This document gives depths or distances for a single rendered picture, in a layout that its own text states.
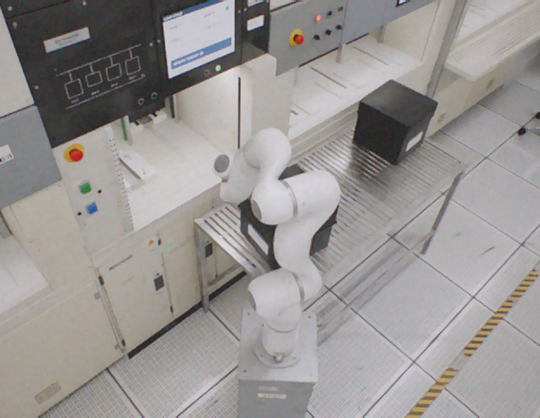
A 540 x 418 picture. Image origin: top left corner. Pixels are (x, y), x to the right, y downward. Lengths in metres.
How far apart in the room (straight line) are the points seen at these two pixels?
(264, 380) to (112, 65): 1.13
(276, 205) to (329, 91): 1.68
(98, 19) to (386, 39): 2.17
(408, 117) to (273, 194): 1.39
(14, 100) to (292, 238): 0.82
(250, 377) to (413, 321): 1.36
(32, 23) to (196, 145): 1.14
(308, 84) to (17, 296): 1.78
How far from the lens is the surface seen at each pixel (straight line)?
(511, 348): 3.04
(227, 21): 1.77
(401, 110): 2.47
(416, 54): 3.21
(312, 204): 1.18
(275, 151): 1.20
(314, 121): 2.53
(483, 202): 3.70
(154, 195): 2.13
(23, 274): 2.02
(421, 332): 2.88
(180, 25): 1.65
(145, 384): 2.62
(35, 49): 1.44
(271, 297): 1.43
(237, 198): 1.52
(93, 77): 1.54
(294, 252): 1.30
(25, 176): 1.60
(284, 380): 1.77
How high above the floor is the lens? 2.37
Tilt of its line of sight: 48 degrees down
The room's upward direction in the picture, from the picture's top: 5 degrees clockwise
